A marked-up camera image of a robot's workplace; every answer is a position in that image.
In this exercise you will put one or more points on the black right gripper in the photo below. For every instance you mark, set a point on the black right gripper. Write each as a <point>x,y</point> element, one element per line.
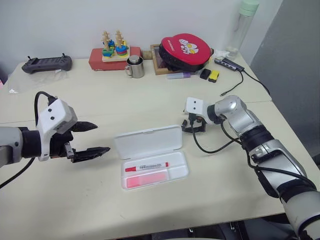
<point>198,127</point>

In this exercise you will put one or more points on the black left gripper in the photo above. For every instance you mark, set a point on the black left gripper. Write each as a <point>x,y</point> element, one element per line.
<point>60,145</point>

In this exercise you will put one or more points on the white plastic pencil case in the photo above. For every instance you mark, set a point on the white plastic pencil case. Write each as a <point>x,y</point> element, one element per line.
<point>150,142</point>

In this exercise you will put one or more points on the red whiteboard marker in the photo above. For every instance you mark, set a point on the red whiteboard marker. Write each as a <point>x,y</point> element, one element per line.
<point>147,166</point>

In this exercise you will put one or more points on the pink highlighter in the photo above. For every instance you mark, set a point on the pink highlighter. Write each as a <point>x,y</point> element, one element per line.
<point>145,180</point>

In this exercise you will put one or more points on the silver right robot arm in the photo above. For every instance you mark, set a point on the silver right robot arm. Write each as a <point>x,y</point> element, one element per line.
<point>275,155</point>

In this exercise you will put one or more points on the red round pouch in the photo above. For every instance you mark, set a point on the red round pouch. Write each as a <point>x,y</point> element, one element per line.
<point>182,48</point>

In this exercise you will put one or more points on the clear purple capped tube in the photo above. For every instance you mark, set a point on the clear purple capped tube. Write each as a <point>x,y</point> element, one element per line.
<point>177,75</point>

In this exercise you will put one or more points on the small black box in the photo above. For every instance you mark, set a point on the small black box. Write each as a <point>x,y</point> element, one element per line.
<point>205,74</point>

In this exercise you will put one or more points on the yellow black eraser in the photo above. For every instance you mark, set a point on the yellow black eraser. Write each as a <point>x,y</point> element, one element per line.
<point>214,76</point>

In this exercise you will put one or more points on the wooden framed tray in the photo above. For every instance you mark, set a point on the wooden framed tray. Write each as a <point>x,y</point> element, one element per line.
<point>157,65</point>

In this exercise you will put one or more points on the stainless steel mug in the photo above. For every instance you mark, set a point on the stainless steel mug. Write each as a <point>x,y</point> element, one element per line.
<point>137,71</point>

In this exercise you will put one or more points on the grey usb hub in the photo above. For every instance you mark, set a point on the grey usb hub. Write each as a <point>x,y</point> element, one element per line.
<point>228,63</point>

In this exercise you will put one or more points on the small wooden block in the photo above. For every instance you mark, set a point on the small wooden block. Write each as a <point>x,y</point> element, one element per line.
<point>146,54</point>

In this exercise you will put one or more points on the crumpled white tissue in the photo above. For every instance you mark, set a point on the crumpled white tissue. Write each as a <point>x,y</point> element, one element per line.
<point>221,53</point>

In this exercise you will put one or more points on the clear plastic bag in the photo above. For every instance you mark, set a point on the clear plastic bag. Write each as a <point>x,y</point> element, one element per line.
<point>32,81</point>

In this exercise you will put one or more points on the red rectangular box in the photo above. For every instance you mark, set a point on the red rectangular box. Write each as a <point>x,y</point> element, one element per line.
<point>95,60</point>

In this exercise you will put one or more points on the grey metal cylinder weight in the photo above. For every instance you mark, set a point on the grey metal cylinder weight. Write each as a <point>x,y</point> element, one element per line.
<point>134,60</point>

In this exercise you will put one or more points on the black handheld remote controller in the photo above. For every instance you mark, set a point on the black handheld remote controller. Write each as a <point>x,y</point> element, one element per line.
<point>47,63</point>

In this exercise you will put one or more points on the wooden colourful stacking toy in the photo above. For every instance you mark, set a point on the wooden colourful stacking toy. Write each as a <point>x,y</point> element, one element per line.
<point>115,51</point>

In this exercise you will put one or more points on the clear bottle green lid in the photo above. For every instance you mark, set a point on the clear bottle green lid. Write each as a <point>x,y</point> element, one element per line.
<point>241,30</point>

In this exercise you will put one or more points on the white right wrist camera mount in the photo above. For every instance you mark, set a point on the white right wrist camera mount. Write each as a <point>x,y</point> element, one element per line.
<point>196,107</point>

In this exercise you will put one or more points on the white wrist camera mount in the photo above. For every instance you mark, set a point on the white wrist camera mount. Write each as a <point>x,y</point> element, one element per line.
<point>196,107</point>
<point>56,115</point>

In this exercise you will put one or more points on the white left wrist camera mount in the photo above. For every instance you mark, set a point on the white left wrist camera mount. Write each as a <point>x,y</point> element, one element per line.
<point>56,115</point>

